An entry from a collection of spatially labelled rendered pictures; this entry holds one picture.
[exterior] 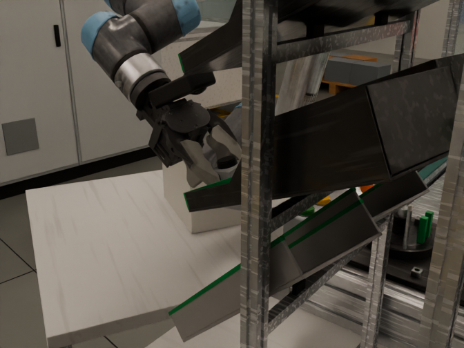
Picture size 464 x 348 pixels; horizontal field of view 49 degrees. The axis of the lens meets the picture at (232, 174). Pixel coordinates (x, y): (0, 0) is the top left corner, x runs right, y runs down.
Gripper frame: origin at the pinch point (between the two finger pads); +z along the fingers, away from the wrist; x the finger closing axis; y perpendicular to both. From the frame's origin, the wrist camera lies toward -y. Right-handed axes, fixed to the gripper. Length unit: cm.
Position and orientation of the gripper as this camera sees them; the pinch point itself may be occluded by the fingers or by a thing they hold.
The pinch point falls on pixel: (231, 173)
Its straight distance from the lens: 73.6
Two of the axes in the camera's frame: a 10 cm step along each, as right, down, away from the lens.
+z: 6.2, 7.3, -2.8
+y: -3.2, 5.6, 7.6
